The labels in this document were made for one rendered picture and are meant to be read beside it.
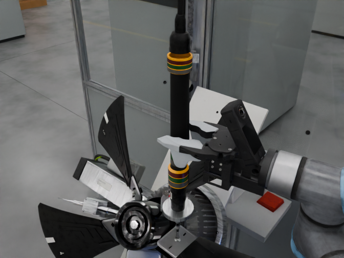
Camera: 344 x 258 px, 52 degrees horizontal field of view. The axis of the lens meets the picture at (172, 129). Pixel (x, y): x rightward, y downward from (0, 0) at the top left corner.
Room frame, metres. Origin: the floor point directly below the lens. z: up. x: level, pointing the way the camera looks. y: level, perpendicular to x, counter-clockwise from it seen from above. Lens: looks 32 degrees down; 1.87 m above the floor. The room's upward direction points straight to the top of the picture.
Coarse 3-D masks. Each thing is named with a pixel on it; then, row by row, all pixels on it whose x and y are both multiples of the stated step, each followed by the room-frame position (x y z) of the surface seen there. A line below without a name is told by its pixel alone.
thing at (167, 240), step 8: (168, 232) 0.59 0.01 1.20; (184, 232) 0.60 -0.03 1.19; (160, 240) 0.56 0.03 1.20; (168, 240) 0.57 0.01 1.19; (184, 240) 0.57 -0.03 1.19; (192, 240) 0.57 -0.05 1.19; (168, 248) 0.54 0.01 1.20; (176, 248) 0.54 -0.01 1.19; (184, 248) 0.55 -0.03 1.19; (176, 256) 0.52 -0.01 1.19
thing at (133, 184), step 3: (132, 177) 0.71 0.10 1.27; (132, 180) 0.71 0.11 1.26; (132, 183) 0.72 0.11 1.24; (135, 183) 0.69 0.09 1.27; (132, 186) 0.72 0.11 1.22; (135, 186) 0.68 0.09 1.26; (132, 189) 0.73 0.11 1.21; (135, 189) 0.69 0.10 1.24; (138, 192) 0.67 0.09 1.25; (135, 195) 0.71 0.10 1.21; (138, 195) 0.67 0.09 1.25; (135, 198) 0.71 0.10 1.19; (138, 198) 0.68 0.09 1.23
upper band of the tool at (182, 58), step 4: (168, 56) 0.56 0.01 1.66; (172, 56) 0.58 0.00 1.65; (176, 56) 0.59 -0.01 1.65; (180, 56) 0.59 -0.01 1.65; (184, 56) 0.59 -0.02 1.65; (188, 56) 0.58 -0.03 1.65; (176, 60) 0.55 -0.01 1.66; (180, 60) 0.55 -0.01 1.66; (184, 60) 0.55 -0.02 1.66; (172, 64) 0.55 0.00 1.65
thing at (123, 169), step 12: (120, 96) 0.86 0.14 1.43; (108, 108) 0.90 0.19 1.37; (120, 108) 0.84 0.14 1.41; (120, 120) 0.82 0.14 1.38; (108, 132) 0.87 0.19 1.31; (120, 132) 0.80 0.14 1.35; (108, 144) 0.87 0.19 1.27; (120, 144) 0.78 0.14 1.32; (120, 156) 0.77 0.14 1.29; (120, 168) 0.79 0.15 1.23
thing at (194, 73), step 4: (192, 52) 1.23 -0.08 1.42; (192, 56) 1.20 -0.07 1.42; (196, 56) 1.20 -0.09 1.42; (192, 60) 1.16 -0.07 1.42; (196, 60) 1.16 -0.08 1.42; (192, 64) 1.14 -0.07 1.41; (196, 64) 1.14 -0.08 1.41; (192, 68) 1.14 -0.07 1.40; (196, 68) 1.14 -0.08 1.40; (192, 72) 1.14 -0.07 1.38; (196, 72) 1.14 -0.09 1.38; (192, 76) 1.14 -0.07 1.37; (196, 76) 1.14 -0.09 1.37; (192, 80) 1.14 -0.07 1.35; (196, 80) 1.14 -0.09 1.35
